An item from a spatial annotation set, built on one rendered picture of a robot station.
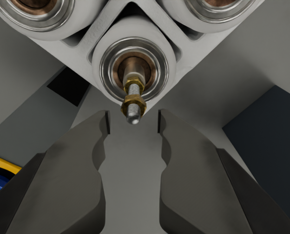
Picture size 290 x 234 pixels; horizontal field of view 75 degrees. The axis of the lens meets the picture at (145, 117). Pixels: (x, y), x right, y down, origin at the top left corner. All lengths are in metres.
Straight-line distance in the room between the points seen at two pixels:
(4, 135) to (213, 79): 0.44
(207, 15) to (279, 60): 0.40
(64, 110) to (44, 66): 0.21
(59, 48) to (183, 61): 0.17
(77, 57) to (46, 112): 0.09
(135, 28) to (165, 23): 0.08
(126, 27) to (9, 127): 0.17
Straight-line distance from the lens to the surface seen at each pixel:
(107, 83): 0.22
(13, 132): 0.26
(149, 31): 0.21
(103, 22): 0.28
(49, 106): 0.32
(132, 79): 0.17
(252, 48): 0.54
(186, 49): 0.29
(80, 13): 0.21
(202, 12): 0.21
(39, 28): 0.22
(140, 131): 0.56
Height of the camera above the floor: 0.45
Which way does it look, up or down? 58 degrees down
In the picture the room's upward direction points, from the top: 176 degrees clockwise
